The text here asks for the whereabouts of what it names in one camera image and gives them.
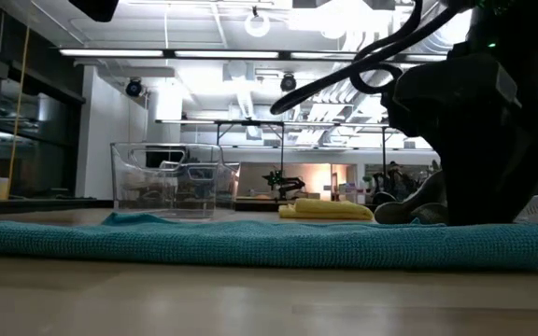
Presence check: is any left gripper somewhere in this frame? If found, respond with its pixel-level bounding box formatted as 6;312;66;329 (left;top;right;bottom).
67;0;120;23

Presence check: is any grey microfiber towel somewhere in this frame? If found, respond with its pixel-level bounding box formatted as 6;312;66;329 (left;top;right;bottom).
373;170;450;226

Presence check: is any yellow microfiber towel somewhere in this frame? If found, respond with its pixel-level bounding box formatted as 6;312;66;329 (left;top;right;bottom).
277;197;375;221

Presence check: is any teal microfiber towel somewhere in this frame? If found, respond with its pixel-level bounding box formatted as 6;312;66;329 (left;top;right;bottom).
0;212;538;272

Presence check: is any long ceiling light fixture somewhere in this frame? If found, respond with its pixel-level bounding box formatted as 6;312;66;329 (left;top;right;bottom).
58;48;447;61

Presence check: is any black ceiling spotlight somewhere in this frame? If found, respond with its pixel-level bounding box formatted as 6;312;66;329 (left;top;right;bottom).
124;77;144;98
279;73;298;93

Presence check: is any round ceiling lamp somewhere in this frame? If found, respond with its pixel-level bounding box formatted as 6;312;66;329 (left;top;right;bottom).
244;7;272;38

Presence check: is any clear plastic bin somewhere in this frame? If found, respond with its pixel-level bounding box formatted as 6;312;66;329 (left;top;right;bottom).
109;142;241;221

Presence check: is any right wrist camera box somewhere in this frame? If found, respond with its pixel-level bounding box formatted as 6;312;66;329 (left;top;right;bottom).
380;55;522;139

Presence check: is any yellow power cord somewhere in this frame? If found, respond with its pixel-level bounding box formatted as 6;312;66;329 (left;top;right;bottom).
7;25;32;197

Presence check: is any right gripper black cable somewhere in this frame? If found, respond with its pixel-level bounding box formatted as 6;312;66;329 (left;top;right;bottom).
268;0;466;117

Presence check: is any black aluminium table frame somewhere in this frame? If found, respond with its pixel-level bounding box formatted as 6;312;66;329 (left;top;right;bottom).
0;198;114;210

